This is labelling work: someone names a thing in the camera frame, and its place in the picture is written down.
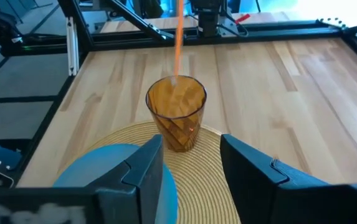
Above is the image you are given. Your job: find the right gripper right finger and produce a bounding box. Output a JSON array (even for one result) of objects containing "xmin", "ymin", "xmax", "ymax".
[{"xmin": 220, "ymin": 133, "xmax": 338, "ymax": 224}]

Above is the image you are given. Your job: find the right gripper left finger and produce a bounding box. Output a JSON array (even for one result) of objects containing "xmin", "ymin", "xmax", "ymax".
[{"xmin": 86, "ymin": 134, "xmax": 165, "ymax": 224}]

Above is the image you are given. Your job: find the light blue bowl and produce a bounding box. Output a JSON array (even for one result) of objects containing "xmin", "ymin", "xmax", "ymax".
[{"xmin": 52, "ymin": 142, "xmax": 179, "ymax": 224}]

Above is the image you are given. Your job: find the amber faceted plastic cup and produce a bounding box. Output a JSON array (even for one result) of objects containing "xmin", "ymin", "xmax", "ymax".
[{"xmin": 145, "ymin": 75, "xmax": 207, "ymax": 153}]

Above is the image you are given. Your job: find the orange drinking straw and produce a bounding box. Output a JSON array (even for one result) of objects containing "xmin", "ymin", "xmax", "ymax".
[{"xmin": 172, "ymin": 0, "xmax": 185, "ymax": 86}]

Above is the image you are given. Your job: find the round woven beige placemat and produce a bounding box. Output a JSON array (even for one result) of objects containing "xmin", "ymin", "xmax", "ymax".
[{"xmin": 83, "ymin": 120, "xmax": 243, "ymax": 224}]

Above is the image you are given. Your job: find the red tag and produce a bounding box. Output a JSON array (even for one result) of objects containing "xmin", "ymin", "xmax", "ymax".
[{"xmin": 234, "ymin": 13, "xmax": 251, "ymax": 25}]

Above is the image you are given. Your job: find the black aluminium table frame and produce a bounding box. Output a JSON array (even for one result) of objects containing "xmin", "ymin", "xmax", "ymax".
[{"xmin": 9, "ymin": 0, "xmax": 357, "ymax": 187}]

